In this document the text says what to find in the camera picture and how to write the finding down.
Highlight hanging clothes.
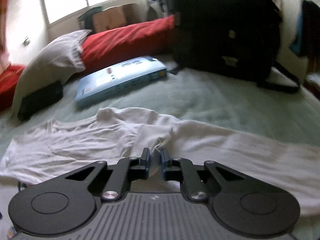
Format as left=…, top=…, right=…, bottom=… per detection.
left=289, top=0, right=319, bottom=60

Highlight red blanket roll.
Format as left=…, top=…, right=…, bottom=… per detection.
left=73, top=15, right=175, bottom=78

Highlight light blue book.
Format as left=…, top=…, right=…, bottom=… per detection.
left=75, top=56, right=167, bottom=108

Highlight black folded cloth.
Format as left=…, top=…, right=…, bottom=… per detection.
left=17, top=81, right=63, bottom=121

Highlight black backpack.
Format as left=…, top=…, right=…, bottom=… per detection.
left=170, top=0, right=300, bottom=94

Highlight white printed sweatshirt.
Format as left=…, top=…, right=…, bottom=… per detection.
left=1, top=108, right=319, bottom=216

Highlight red pillow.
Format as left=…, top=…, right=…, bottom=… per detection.
left=0, top=64, right=26, bottom=112

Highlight grey pillow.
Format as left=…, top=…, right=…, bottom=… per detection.
left=11, top=29, right=92, bottom=117

